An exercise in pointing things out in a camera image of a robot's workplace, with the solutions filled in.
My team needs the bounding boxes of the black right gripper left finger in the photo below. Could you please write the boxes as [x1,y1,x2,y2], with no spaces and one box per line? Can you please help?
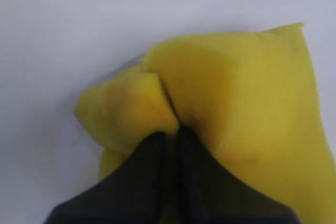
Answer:
[43,132,165,224]

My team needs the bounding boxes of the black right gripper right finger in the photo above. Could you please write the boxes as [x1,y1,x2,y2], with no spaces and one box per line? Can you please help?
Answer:
[178,126,302,224]

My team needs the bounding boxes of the yellow sponge block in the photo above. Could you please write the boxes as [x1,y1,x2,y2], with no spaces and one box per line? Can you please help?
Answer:
[74,23,335,223]

